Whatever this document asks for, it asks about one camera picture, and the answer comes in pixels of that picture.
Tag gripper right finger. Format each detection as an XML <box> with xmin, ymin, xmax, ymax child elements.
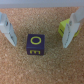
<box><xmin>61</xmin><ymin>12</ymin><xmax>81</xmax><ymax>49</ymax></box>

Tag purple block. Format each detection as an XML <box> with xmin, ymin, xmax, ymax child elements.
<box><xmin>25</xmin><ymin>33</ymin><xmax>46</xmax><ymax>57</ymax></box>

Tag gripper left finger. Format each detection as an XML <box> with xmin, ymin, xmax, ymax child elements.
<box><xmin>0</xmin><ymin>12</ymin><xmax>18</xmax><ymax>47</ymax></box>

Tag yellow block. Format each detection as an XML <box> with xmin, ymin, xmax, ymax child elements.
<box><xmin>57</xmin><ymin>18</ymin><xmax>81</xmax><ymax>38</ymax></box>

